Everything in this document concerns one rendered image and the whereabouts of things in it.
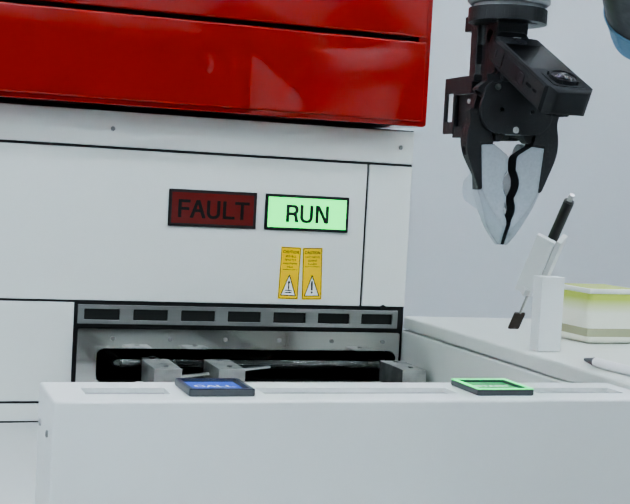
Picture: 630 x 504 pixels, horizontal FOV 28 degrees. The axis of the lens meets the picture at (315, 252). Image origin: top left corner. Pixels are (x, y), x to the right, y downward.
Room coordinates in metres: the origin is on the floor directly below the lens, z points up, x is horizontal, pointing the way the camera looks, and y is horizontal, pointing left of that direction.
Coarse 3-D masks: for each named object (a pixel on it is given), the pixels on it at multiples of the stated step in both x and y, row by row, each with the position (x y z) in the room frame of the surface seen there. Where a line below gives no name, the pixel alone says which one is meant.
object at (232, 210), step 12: (180, 192) 1.62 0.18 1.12; (180, 204) 1.62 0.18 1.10; (192, 204) 1.63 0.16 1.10; (204, 204) 1.63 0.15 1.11; (216, 204) 1.64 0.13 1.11; (228, 204) 1.64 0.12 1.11; (240, 204) 1.65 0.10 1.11; (252, 204) 1.66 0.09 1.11; (180, 216) 1.62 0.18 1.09; (192, 216) 1.63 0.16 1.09; (204, 216) 1.63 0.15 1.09; (216, 216) 1.64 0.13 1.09; (228, 216) 1.65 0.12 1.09; (240, 216) 1.65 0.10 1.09; (252, 216) 1.66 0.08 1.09
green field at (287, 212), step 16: (272, 208) 1.66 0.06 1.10; (288, 208) 1.67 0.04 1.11; (304, 208) 1.68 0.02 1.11; (320, 208) 1.69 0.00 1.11; (336, 208) 1.69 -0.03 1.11; (272, 224) 1.66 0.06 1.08; (288, 224) 1.67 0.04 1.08; (304, 224) 1.68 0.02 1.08; (320, 224) 1.69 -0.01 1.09; (336, 224) 1.69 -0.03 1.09
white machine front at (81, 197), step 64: (0, 128) 1.55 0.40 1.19; (64, 128) 1.58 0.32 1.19; (128, 128) 1.60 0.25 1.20; (192, 128) 1.63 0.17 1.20; (256, 128) 1.66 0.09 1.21; (320, 128) 1.69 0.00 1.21; (0, 192) 1.55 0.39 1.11; (64, 192) 1.58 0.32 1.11; (128, 192) 1.61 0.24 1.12; (192, 192) 1.63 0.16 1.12; (256, 192) 1.66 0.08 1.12; (320, 192) 1.69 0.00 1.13; (384, 192) 1.72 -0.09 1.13; (0, 256) 1.56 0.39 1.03; (64, 256) 1.58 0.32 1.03; (128, 256) 1.61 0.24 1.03; (192, 256) 1.63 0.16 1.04; (256, 256) 1.66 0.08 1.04; (384, 256) 1.72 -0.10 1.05; (0, 320) 1.56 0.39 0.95; (64, 320) 1.58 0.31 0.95; (0, 384) 1.56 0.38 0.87
